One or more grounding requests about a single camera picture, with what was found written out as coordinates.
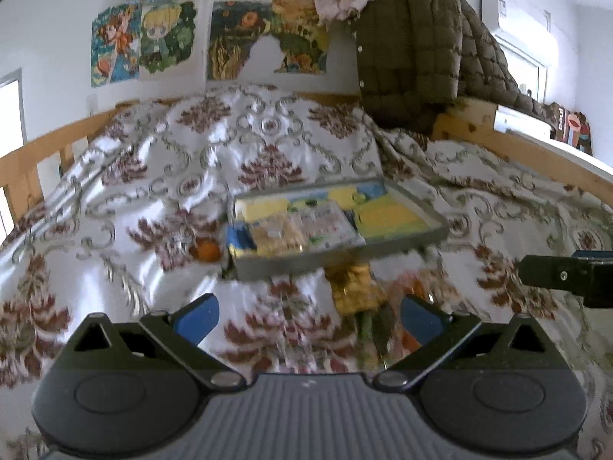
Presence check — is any grey metal tray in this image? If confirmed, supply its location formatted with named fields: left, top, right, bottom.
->
left=226, top=177, right=449, bottom=281

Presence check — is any white air conditioner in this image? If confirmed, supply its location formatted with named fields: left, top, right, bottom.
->
left=481, top=0, right=550, bottom=42

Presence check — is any orange tangerine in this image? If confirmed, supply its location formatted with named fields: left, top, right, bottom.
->
left=194, top=240, right=222, bottom=263

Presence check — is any window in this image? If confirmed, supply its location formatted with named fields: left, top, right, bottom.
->
left=0, top=67, right=29, bottom=245

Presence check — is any anime character poster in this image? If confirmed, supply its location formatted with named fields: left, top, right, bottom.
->
left=90, top=0, right=204, bottom=88

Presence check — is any orange snack packet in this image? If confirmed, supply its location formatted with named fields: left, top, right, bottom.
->
left=387, top=273, right=448, bottom=354

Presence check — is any green stick snack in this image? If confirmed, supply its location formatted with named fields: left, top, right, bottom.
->
left=356, top=305, right=396, bottom=360

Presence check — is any beige cracker packet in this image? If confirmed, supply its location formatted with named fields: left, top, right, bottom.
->
left=248, top=214, right=307, bottom=256

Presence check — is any white labelled snack packet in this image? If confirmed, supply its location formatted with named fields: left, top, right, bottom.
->
left=297, top=202, right=365, bottom=250

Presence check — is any wooden bed frame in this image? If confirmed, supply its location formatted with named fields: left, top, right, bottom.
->
left=1, top=99, right=612, bottom=221

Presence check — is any yellow green landscape poster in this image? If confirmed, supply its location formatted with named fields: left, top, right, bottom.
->
left=207, top=0, right=329, bottom=81

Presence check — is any white floral bedspread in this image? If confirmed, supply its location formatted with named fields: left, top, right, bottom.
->
left=1, top=85, right=612, bottom=459

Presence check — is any gold foil snack packet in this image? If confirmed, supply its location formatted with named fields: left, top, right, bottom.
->
left=324, top=264, right=388, bottom=317

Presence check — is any olive quilted jacket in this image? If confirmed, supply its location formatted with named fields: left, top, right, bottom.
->
left=351, top=0, right=546, bottom=135

